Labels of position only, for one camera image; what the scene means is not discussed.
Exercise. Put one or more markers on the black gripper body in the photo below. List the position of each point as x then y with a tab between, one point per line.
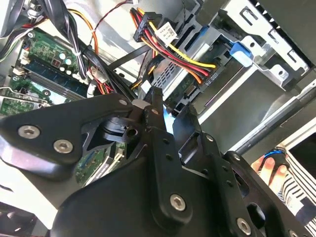
111	209

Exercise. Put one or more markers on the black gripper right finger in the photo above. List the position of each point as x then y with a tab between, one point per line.
212	158

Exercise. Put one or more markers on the person hand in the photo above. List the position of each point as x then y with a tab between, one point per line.
269	172

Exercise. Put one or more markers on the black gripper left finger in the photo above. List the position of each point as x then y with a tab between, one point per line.
49	123

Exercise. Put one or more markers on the hard disk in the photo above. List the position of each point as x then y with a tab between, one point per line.
240	54

